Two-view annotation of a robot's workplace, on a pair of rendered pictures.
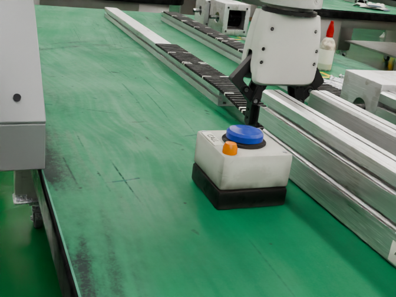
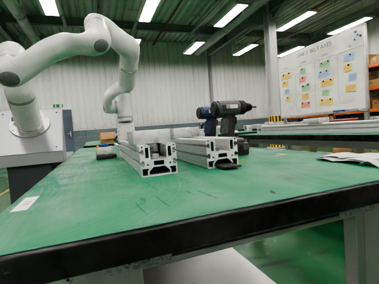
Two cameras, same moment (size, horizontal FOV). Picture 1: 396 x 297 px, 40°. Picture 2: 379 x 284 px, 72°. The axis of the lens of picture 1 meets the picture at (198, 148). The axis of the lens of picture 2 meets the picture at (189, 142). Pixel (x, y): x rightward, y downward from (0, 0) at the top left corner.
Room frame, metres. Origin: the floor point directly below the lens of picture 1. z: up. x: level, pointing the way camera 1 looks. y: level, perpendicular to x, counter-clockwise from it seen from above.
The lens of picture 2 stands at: (-0.71, -0.57, 0.90)
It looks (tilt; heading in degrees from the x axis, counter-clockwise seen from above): 3 degrees down; 4
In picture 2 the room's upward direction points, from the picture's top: 4 degrees counter-clockwise
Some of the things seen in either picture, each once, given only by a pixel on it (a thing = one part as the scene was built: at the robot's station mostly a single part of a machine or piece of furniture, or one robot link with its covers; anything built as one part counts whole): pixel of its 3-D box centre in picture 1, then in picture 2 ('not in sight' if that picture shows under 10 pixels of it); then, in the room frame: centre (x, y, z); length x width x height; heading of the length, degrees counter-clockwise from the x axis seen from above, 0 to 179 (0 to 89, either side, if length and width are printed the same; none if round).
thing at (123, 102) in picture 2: not in sight; (123, 105); (0.76, -0.10, 1.06); 0.09 x 0.08 x 0.13; 119
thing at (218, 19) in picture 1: (225, 17); not in sight; (1.74, -0.04, 0.83); 0.11 x 0.10 x 0.10; 117
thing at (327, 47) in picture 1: (327, 45); not in sight; (1.32, -0.28, 0.84); 0.04 x 0.04 x 0.12
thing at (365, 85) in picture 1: (376, 106); not in sight; (0.82, -0.27, 0.83); 0.12 x 0.09 x 0.10; 113
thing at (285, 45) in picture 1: (283, 43); (126, 130); (0.76, -0.10, 0.92); 0.10 x 0.07 x 0.11; 113
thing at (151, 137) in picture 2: not in sight; (147, 140); (0.12, -0.37, 0.87); 0.16 x 0.11 x 0.07; 23
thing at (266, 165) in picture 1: (247, 165); (106, 152); (0.56, -0.06, 0.81); 0.10 x 0.08 x 0.06; 113
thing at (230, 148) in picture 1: (230, 147); not in sight; (0.51, -0.03, 0.85); 0.01 x 0.01 x 0.01
